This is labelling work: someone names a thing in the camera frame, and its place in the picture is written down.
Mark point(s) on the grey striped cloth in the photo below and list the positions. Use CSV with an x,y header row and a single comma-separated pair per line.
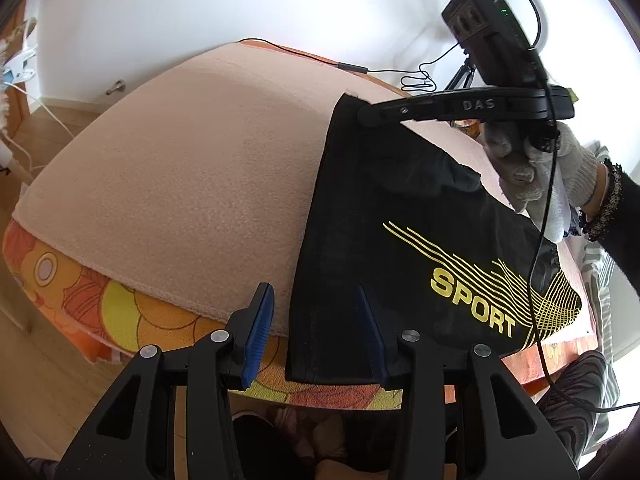
x,y
602,280

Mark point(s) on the pink fleece blanket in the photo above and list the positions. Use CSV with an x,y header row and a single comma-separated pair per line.
x,y
175,185

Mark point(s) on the white clip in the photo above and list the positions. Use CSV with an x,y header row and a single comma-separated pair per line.
x,y
20,67

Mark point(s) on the person's right hand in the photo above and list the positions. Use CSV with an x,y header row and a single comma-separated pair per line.
x,y
575,170

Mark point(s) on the orange floral mattress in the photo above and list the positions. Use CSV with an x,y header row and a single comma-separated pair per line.
x,y
150,320

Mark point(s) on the person's grey patterned leg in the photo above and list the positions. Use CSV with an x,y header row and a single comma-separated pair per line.
x,y
580,410

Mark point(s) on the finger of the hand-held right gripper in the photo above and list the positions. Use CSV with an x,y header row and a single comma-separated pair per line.
x,y
400,107

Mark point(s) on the metal door stopper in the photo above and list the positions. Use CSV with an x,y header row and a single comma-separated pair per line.
x,y
116,87

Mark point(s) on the black pants with yellow print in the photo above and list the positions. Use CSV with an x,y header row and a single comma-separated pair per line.
x,y
400,240

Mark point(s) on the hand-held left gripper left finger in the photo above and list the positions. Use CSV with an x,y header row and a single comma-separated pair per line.
x,y
257,332

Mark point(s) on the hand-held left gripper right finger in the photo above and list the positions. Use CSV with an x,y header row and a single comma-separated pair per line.
x,y
367,335

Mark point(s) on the black tripod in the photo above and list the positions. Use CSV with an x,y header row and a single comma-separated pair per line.
x,y
460,77

